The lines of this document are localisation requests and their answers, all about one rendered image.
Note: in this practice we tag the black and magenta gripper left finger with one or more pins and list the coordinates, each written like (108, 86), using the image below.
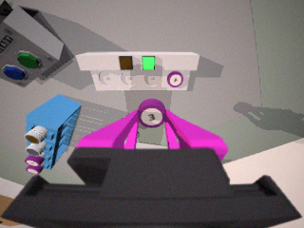
(114, 134)

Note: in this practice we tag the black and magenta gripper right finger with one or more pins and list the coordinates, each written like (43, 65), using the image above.
(191, 136)

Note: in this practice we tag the blue tube rack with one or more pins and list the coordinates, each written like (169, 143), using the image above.
(53, 115)

